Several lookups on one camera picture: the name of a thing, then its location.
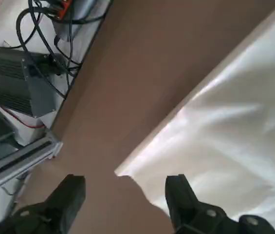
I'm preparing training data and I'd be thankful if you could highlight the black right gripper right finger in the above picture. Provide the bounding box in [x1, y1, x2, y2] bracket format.
[165, 173, 275, 234]

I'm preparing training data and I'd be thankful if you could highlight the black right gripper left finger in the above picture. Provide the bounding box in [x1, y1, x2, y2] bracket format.
[0, 174, 87, 234]

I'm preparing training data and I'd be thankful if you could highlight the cream white tablecloth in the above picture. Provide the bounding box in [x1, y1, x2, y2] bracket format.
[114, 0, 275, 234]

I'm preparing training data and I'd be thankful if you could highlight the orange terminal connector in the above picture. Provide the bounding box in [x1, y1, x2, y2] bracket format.
[51, 0, 76, 20]

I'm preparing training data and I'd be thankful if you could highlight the short aluminium profile post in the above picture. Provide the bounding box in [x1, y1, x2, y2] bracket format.
[0, 131, 64, 195]

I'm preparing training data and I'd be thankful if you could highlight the red wire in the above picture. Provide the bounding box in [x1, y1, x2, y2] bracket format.
[4, 108, 47, 129]

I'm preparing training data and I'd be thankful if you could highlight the black cable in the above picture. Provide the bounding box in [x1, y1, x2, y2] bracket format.
[29, 0, 62, 64]
[16, 9, 68, 100]
[66, 18, 74, 91]

